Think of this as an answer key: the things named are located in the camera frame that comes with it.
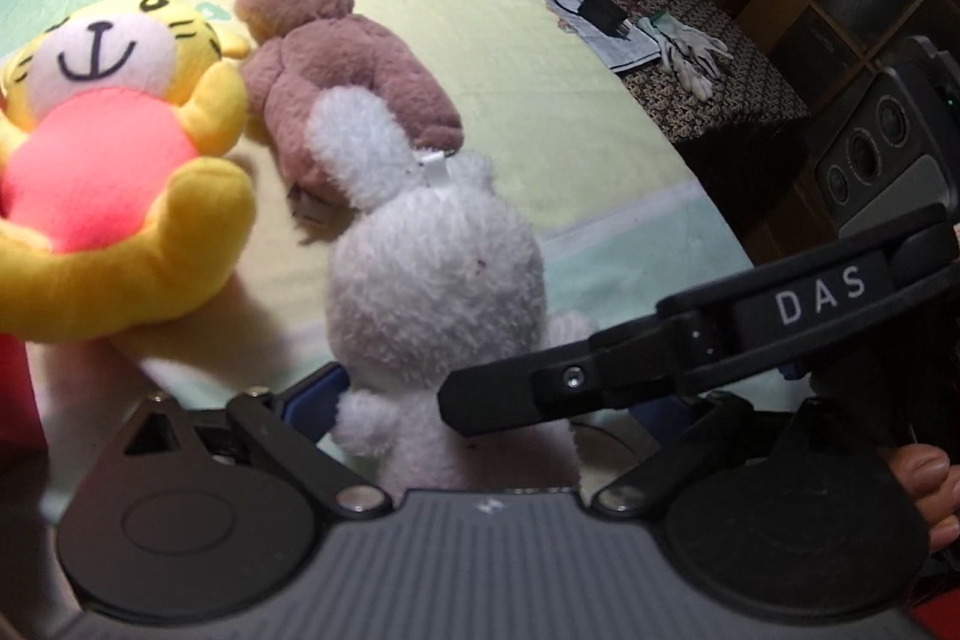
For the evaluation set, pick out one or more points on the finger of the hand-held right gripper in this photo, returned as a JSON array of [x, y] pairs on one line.
[[570, 377]]

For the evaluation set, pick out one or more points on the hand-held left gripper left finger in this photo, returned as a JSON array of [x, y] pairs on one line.
[[315, 404]]

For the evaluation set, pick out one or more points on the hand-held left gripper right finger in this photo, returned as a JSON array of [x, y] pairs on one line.
[[675, 467]]

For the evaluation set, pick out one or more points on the white bunny plush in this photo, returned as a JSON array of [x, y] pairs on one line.
[[435, 272]]

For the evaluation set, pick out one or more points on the yellow tiger plush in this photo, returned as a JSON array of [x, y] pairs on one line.
[[97, 160]]

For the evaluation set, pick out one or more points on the brown teddy bear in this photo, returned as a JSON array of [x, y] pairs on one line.
[[337, 63]]

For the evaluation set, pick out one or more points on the person's right hand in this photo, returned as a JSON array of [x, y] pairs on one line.
[[926, 475]]

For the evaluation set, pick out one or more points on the floral cloth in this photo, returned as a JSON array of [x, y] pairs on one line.
[[720, 115]]

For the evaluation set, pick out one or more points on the white work glove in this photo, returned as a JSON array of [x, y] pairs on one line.
[[697, 42], [694, 74]]

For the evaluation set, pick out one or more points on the printed bed sheet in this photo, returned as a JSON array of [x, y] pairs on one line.
[[585, 145]]

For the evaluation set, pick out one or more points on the stack of printed papers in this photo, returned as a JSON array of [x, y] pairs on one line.
[[622, 51]]

